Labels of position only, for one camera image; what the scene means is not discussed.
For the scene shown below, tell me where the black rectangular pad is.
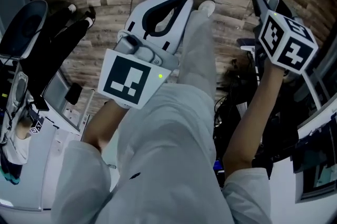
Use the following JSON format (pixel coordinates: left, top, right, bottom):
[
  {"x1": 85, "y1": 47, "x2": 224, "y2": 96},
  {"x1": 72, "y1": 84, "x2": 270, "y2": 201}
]
[{"x1": 64, "y1": 82, "x2": 84, "y2": 105}]

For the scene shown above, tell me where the person's white shirt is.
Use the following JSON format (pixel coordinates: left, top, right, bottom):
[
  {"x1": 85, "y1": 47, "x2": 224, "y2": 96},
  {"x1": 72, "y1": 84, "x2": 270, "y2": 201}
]
[{"x1": 51, "y1": 83, "x2": 273, "y2": 224}]

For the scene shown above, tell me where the person's white shoe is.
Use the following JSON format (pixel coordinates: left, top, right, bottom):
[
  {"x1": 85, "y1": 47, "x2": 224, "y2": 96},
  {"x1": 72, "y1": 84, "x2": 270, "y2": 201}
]
[{"x1": 197, "y1": 0, "x2": 216, "y2": 18}]

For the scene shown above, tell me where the white wristwatch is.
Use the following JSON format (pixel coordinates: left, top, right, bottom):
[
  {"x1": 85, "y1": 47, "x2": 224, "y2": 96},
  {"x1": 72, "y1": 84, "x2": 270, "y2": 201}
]
[{"x1": 112, "y1": 100, "x2": 131, "y2": 110}]

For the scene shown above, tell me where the black monitor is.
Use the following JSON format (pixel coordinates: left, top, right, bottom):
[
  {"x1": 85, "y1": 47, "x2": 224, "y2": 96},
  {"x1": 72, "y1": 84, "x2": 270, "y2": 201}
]
[{"x1": 291, "y1": 122, "x2": 337, "y2": 204}]

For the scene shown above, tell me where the person's right forearm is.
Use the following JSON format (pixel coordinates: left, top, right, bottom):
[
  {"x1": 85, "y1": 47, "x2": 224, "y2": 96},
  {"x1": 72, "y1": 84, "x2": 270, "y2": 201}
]
[{"x1": 222, "y1": 58, "x2": 285, "y2": 180}]

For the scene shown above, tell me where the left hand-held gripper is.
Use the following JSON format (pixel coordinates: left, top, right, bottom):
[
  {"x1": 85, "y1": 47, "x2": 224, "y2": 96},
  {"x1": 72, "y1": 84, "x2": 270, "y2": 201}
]
[{"x1": 97, "y1": 0, "x2": 194, "y2": 110}]

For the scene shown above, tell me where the person's left forearm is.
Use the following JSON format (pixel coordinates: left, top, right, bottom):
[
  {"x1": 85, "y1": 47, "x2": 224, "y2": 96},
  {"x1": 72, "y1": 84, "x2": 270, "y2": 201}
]
[{"x1": 82, "y1": 100, "x2": 130, "y2": 151}]

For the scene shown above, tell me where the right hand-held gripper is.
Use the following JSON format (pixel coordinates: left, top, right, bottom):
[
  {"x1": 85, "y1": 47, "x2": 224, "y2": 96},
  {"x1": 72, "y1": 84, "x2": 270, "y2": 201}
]
[{"x1": 252, "y1": 0, "x2": 318, "y2": 75}]

